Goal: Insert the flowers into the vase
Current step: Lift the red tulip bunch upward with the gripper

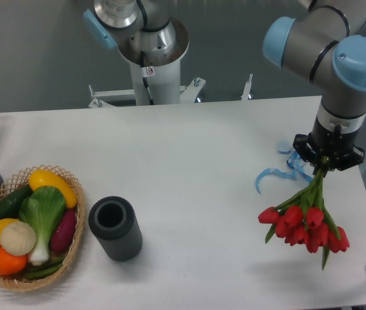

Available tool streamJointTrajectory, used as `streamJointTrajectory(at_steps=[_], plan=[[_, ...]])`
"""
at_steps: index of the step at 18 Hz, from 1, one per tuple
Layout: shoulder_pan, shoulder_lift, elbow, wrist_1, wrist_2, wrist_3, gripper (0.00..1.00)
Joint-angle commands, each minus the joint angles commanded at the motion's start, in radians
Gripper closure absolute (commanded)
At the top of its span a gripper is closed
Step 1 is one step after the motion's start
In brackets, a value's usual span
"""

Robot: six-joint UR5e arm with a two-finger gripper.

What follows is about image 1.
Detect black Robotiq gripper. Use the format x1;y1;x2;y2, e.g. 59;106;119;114
293;119;365;176

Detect red tulip bouquet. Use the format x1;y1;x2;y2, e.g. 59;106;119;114
258;157;350;269

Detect dark grey ribbed vase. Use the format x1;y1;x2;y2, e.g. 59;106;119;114
88;196;143;262

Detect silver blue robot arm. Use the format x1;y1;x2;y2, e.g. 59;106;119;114
83;1;366;173

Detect blue ribbon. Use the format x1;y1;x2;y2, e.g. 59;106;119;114
255;140;314;194

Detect purple sweet potato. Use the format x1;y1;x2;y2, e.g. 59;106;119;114
50;209;76;253

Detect green bok choy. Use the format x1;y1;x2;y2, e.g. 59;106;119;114
19;186;66;266

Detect green bean pods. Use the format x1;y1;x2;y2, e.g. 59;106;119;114
24;256;65;281

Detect woven wicker basket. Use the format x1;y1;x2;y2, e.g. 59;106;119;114
0;165;85;292

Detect green cucumber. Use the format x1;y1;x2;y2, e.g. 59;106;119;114
0;185;33;220

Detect orange fruit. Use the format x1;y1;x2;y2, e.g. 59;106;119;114
0;247;28;276

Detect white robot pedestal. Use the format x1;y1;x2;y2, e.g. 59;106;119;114
83;10;206;108

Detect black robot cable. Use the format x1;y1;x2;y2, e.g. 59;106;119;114
138;50;155;105

